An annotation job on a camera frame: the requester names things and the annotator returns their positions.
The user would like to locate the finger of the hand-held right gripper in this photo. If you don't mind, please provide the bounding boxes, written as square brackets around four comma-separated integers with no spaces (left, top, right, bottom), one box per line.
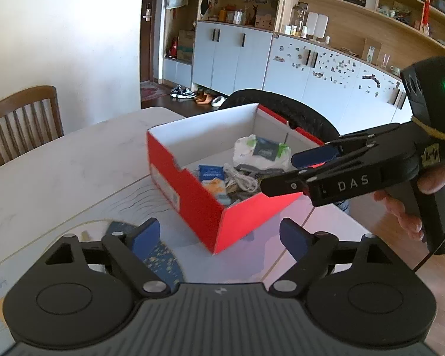
[291,123,402,170]
[260,155,379,198]

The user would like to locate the patterned rug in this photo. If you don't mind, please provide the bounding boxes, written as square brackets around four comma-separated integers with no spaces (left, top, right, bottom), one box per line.
[140,82,172,101]

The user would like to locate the white marble desktop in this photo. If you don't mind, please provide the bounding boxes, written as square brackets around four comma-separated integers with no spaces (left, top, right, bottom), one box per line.
[0,107,360,342]

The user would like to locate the person's right hand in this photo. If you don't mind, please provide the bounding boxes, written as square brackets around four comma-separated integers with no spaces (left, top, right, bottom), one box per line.
[373,162,445,241]

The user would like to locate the glass jar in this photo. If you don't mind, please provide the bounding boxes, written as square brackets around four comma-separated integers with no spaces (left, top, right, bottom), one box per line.
[292,3,309,36]

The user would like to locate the red cardboard box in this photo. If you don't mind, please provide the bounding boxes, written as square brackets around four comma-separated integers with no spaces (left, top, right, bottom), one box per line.
[146,104,325,256]

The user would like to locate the brown door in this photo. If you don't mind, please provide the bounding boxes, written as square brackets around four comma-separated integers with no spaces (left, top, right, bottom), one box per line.
[140,0,160,83]

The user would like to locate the white wall cabinet unit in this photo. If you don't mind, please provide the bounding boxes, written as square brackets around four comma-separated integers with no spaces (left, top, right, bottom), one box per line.
[162,0,445,120]

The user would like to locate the pair of sneakers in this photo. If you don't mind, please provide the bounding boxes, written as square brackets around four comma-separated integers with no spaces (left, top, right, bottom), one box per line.
[170,85,194,99]

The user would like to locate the black cable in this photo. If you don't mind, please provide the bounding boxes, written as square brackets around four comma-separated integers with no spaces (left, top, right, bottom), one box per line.
[411,198,445,274]

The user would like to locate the white cable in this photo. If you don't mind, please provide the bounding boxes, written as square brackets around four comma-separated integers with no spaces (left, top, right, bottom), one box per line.
[224,163,261,194]

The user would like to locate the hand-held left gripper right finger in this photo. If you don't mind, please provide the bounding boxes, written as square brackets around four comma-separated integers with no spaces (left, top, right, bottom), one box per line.
[268,219,399,299]

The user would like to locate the black curved chair back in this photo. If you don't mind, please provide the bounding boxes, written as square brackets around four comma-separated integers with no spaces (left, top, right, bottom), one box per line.
[218,89,351,213]

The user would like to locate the tissue pack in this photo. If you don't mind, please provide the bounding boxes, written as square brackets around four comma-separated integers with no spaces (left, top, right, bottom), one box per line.
[233,134,292,172]

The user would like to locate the brown cardboard box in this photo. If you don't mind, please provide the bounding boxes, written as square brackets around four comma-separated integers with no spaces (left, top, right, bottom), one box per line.
[177,30,196,62]

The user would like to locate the brown wooden chair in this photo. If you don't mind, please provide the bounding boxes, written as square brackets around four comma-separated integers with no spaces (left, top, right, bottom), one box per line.
[0,85,65,167]

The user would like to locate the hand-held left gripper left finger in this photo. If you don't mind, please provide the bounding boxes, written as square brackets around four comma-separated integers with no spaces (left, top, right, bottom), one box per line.
[44,218,171,299]

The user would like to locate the orange and blue packet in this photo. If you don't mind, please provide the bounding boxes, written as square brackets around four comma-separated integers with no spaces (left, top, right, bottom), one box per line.
[204,179,231,205]

